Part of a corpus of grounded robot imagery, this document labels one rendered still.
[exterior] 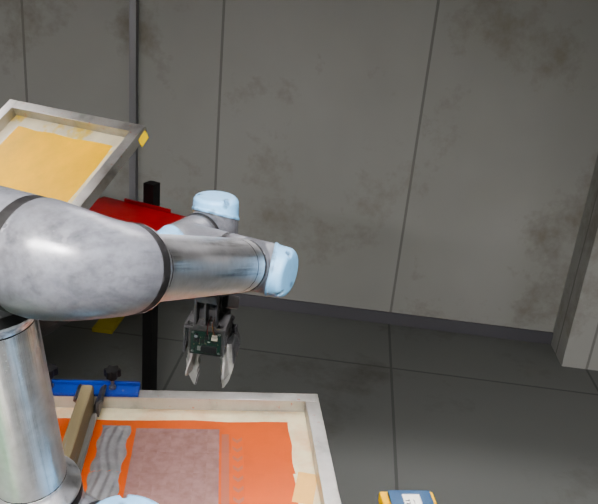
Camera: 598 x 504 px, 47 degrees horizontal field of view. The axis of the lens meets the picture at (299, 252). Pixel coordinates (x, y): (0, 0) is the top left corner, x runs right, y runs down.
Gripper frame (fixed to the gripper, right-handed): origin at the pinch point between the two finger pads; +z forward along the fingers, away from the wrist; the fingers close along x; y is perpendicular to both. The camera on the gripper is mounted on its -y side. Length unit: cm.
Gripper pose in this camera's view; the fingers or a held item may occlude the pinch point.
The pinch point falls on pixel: (210, 376)
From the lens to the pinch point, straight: 129.8
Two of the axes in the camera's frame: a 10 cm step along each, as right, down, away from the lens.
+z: -0.9, 9.3, 3.6
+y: -1.0, 3.5, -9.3
